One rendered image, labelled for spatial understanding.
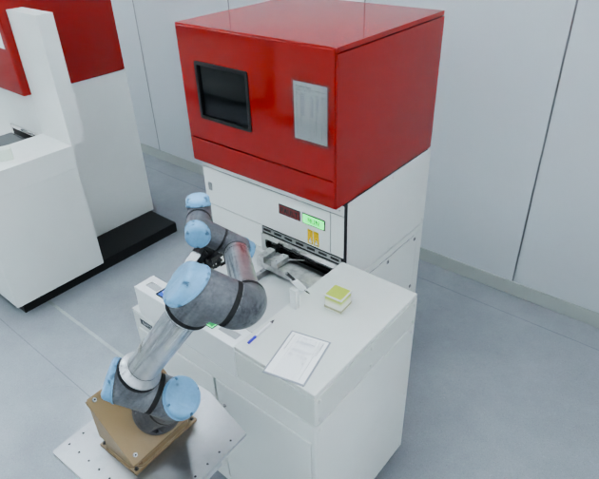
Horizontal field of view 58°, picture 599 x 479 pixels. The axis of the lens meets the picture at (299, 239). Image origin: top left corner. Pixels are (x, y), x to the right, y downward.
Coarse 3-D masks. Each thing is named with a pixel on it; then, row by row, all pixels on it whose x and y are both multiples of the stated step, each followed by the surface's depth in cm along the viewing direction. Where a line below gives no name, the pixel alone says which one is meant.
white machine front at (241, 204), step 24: (216, 168) 248; (216, 192) 256; (240, 192) 244; (264, 192) 233; (216, 216) 265; (240, 216) 252; (264, 216) 240; (312, 216) 220; (336, 216) 211; (336, 240) 217; (312, 264) 235
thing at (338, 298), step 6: (330, 288) 194; (336, 288) 194; (342, 288) 194; (324, 294) 192; (330, 294) 191; (336, 294) 191; (342, 294) 191; (348, 294) 191; (330, 300) 191; (336, 300) 190; (342, 300) 189; (348, 300) 193; (324, 306) 195; (330, 306) 193; (336, 306) 191; (342, 306) 191; (348, 306) 195; (336, 312) 192; (342, 312) 192
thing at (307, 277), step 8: (264, 264) 235; (288, 264) 234; (296, 264) 234; (280, 272) 230; (288, 272) 229; (296, 272) 229; (304, 272) 229; (312, 272) 229; (304, 280) 224; (312, 280) 224
